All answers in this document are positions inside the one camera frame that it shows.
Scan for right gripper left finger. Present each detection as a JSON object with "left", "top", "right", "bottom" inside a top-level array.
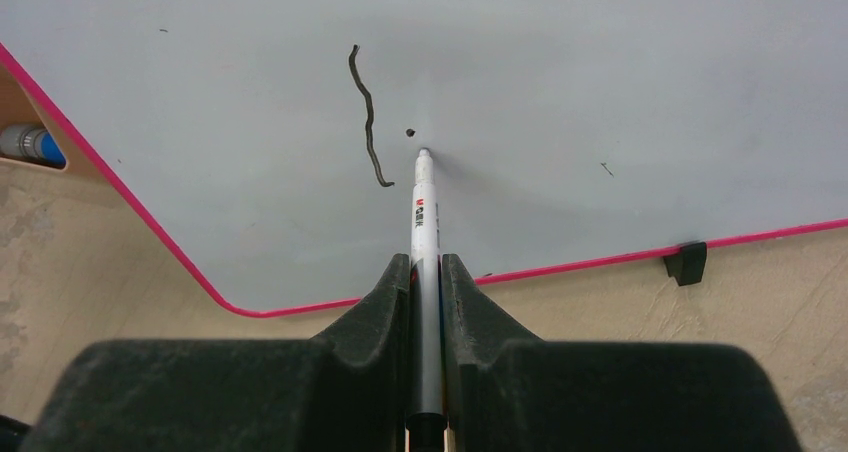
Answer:
[{"left": 23, "top": 254, "right": 410, "bottom": 451}]

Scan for white whiteboard marker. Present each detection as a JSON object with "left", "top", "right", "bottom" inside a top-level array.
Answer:
[{"left": 406, "top": 148, "right": 447, "bottom": 451}]

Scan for left black whiteboard foot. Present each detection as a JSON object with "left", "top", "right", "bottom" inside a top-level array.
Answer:
[{"left": 663, "top": 242, "right": 708, "bottom": 287}]

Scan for blue small item in tray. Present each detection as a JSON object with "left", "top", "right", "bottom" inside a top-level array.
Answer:
[{"left": 1, "top": 124, "right": 66, "bottom": 169}]

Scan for orange plastic file organizer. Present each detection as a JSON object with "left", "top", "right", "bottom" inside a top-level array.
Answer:
[{"left": 1, "top": 66, "right": 104, "bottom": 181}]

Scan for pink-framed whiteboard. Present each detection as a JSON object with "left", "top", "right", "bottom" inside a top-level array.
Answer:
[{"left": 1, "top": 0, "right": 847, "bottom": 316}]

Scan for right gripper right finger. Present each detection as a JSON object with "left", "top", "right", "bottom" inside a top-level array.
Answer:
[{"left": 441, "top": 254, "right": 801, "bottom": 451}]

